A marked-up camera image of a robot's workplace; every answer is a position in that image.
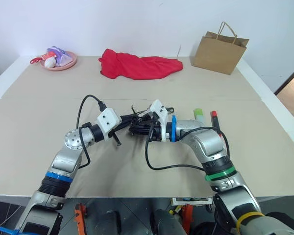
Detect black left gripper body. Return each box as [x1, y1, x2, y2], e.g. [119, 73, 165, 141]
[107, 114, 128, 141]

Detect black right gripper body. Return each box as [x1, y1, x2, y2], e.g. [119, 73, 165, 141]
[147, 119, 163, 143]

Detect green highlighter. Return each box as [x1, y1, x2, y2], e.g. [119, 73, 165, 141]
[193, 107, 207, 125]

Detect red marker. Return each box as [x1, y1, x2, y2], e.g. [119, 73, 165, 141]
[210, 110, 221, 131]

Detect beige table cover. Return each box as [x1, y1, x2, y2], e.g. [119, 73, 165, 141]
[0, 55, 294, 198]

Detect red cloth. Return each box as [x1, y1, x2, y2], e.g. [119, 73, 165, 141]
[98, 48, 184, 81]

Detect white box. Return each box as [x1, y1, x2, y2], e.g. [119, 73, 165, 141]
[171, 195, 211, 206]

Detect pink plate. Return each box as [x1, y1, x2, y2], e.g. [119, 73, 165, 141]
[40, 50, 78, 71]

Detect orange tool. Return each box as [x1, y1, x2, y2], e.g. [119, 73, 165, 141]
[74, 202, 88, 235]

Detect red orange stand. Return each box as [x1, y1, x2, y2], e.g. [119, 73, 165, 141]
[183, 204, 195, 235]

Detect purple packet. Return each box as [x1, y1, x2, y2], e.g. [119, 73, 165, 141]
[47, 46, 73, 67]

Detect brown paper bag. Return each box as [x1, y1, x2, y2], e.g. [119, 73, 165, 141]
[190, 21, 250, 75]

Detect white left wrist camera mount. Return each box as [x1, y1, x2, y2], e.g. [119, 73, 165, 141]
[96, 108, 123, 141]

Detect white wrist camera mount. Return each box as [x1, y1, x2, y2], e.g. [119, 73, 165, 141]
[96, 108, 123, 141]
[148, 99, 174, 142]

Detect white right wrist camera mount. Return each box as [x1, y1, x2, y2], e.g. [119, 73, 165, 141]
[148, 99, 174, 142]

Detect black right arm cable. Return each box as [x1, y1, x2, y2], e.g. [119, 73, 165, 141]
[144, 107, 230, 172]

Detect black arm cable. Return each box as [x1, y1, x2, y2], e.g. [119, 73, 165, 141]
[144, 107, 230, 172]
[77, 94, 106, 170]

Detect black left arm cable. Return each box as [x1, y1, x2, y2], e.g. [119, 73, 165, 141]
[77, 94, 106, 170]

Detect red plastic handle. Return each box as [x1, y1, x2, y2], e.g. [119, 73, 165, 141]
[30, 54, 57, 65]

